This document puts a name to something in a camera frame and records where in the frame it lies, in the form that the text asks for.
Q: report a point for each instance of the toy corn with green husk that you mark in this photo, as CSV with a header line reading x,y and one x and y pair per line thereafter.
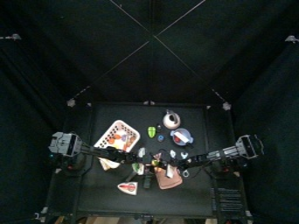
x,y
157,162

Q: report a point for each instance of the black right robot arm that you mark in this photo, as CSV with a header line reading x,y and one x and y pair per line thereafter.
x,y
226,153

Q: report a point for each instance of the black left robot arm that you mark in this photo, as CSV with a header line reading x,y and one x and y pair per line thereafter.
x,y
98,152

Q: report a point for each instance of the green corn husk leaf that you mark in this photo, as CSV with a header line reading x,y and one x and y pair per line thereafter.
x,y
151,131

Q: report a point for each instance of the white round plate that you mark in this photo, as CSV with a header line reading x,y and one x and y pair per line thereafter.
x,y
141,151

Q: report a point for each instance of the small green toy piece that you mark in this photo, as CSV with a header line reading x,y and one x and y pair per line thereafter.
x,y
135,166

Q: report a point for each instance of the blue toy wrench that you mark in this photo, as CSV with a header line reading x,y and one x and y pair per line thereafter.
x,y
185,155

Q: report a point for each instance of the small white toy piece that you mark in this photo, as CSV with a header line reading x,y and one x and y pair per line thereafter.
x,y
173,153

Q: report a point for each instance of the pink cutting board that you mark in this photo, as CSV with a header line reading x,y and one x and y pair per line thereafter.
x,y
171,181

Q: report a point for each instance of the black rectangular block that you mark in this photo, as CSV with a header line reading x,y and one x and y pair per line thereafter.
x,y
147,180

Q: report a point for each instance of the grey toy knife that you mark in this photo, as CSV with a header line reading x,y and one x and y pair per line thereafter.
x,y
130,176

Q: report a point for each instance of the orange toy carrot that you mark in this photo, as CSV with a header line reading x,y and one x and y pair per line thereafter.
x,y
127,144

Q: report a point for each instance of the small blue toy piece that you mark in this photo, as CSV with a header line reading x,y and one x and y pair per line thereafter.
x,y
161,138

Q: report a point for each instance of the yellow toy food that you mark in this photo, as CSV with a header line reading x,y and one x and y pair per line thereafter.
x,y
115,147

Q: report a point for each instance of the beige toy bread slice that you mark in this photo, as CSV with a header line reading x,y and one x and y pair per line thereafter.
x,y
109,164

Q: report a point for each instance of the purple toy food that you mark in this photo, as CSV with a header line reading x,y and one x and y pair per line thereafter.
x,y
125,137

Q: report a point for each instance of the white and red toy food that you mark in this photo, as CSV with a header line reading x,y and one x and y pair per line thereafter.
x,y
182,136

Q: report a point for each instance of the red orange toy food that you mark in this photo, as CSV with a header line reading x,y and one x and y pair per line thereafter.
x,y
111,141

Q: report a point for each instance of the small dark toy piece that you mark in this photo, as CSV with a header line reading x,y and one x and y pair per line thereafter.
x,y
159,127

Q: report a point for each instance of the blue toy pan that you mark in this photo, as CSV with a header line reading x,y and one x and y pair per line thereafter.
x,y
187,132

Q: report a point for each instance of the white plastic basket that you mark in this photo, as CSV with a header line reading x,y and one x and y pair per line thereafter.
x,y
117,127

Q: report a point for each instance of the white toy teapot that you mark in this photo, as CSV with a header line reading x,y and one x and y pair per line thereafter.
x,y
171,121

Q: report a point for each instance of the white text label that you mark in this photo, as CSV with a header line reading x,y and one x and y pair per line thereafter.
x,y
230,199

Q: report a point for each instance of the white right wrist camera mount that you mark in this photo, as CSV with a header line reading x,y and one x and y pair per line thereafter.
x,y
170,172

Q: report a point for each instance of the white frame corner bracket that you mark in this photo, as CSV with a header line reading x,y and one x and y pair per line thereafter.
x,y
292,38
249,215
226,106
71,102
41,215
15,37
147,102

